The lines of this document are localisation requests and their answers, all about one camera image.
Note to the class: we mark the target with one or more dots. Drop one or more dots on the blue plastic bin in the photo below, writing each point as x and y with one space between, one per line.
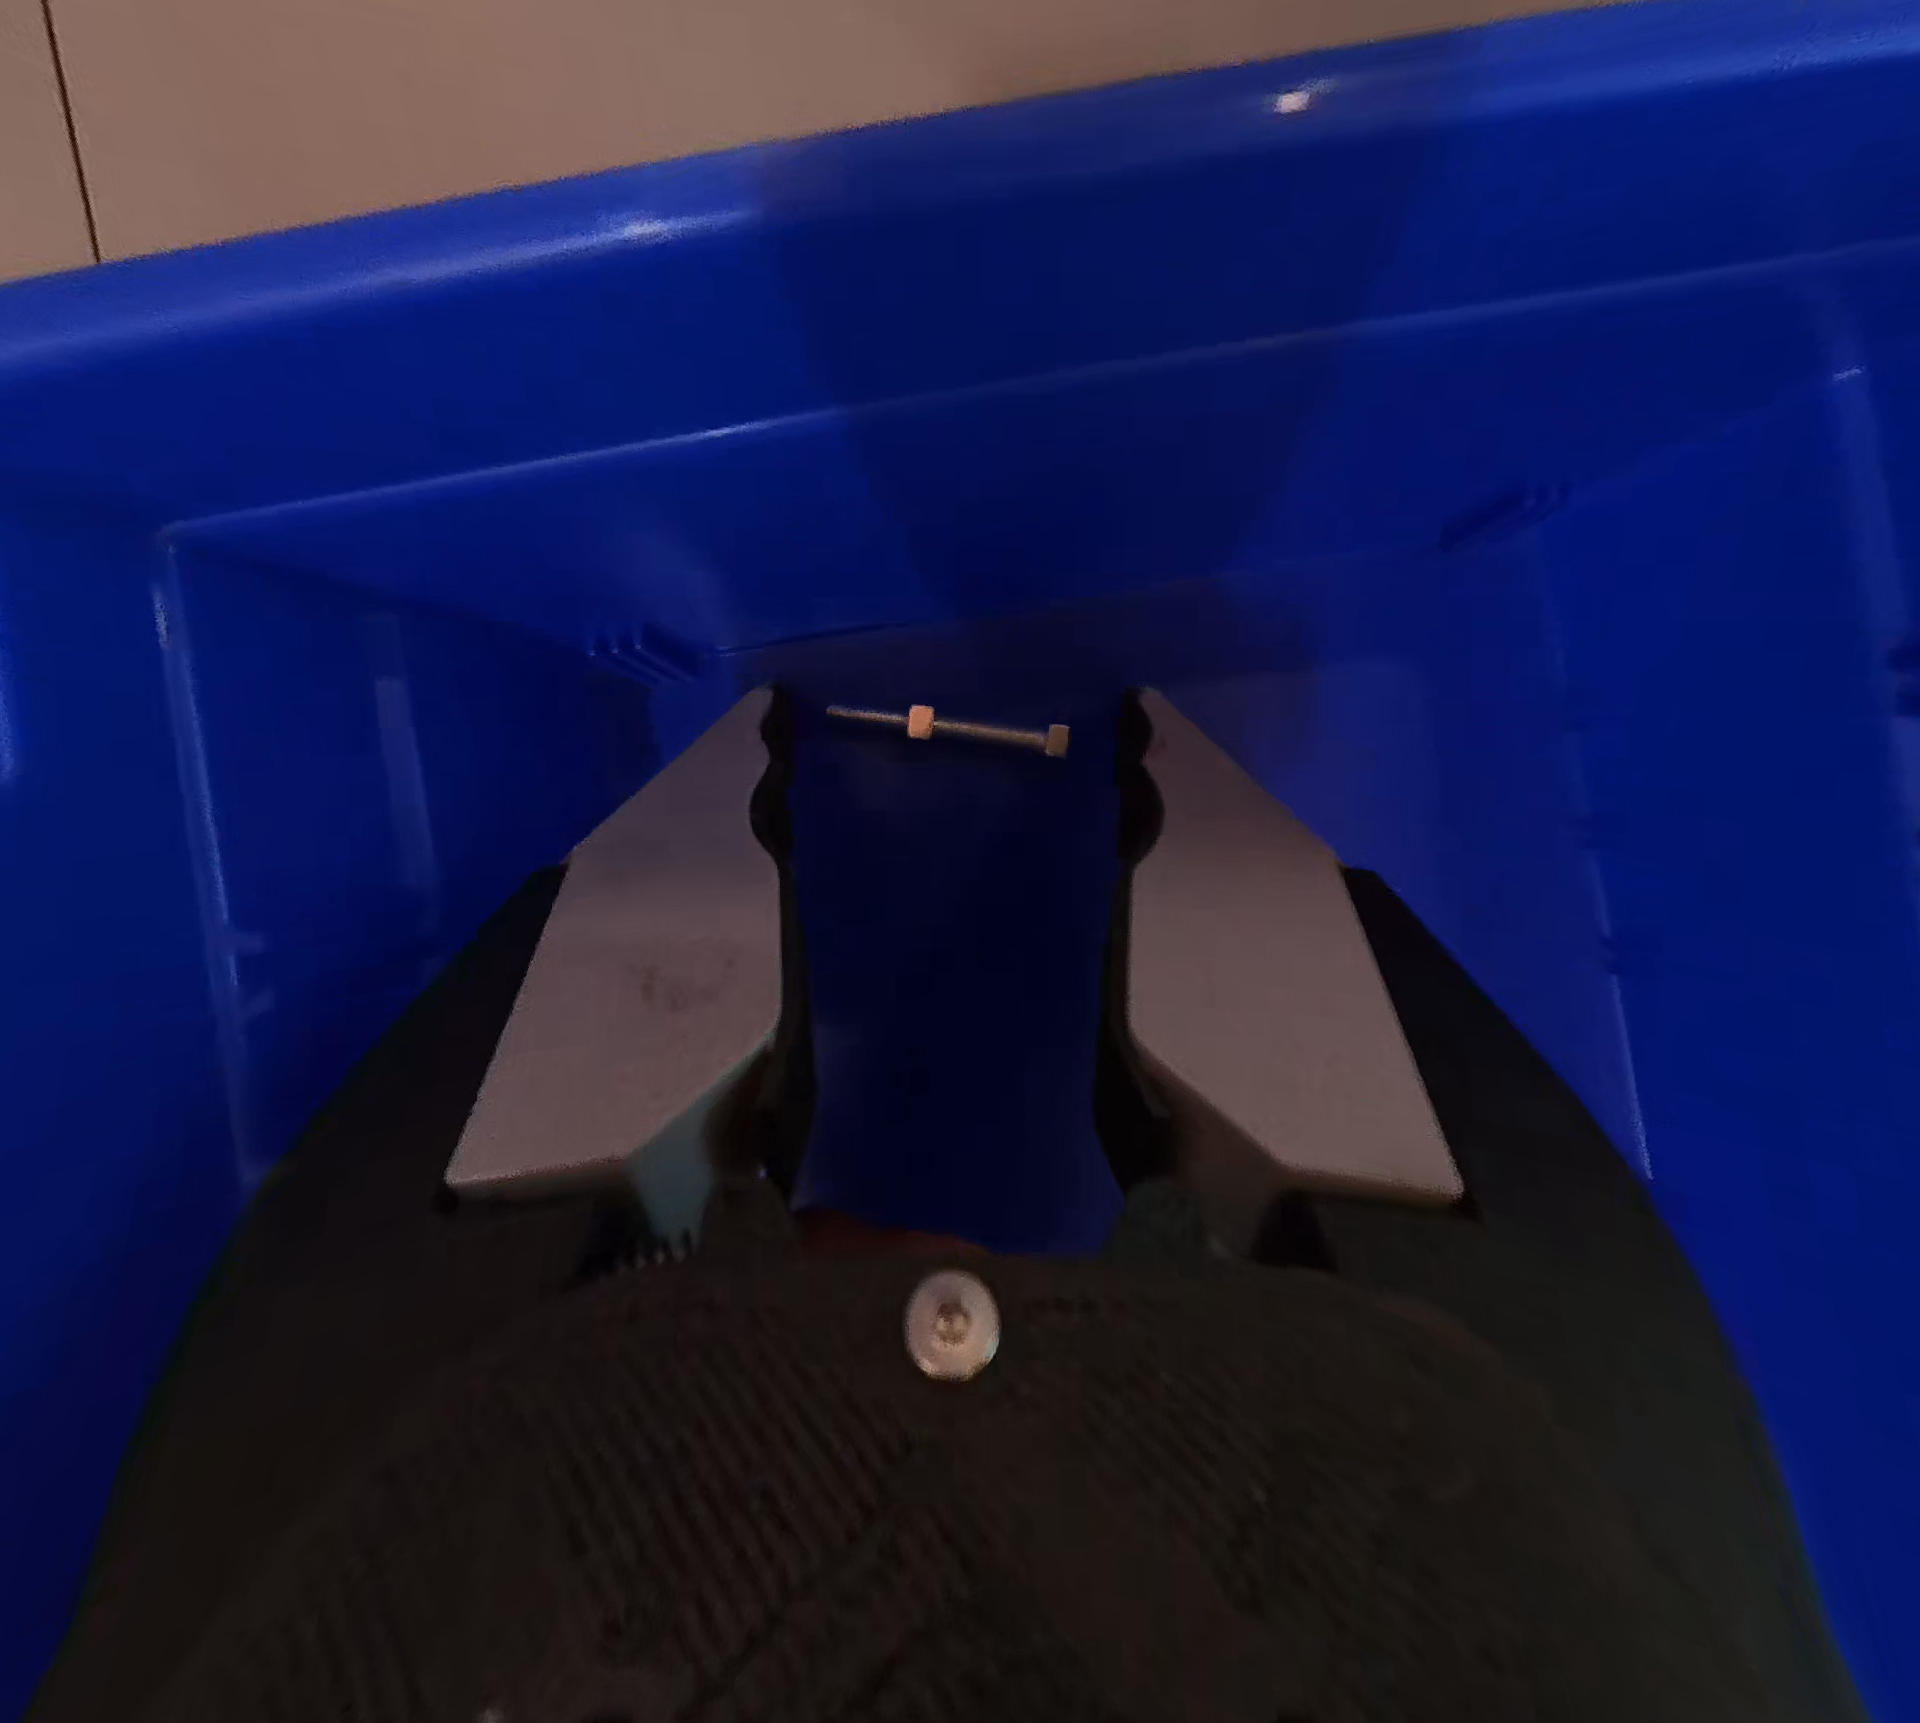
299 704

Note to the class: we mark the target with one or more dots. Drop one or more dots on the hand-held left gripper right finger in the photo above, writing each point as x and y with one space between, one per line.
1291 1004

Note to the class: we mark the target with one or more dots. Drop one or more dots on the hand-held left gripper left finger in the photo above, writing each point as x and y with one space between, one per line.
613 1004

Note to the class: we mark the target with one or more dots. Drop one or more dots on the silver bolt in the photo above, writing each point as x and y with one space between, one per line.
988 734

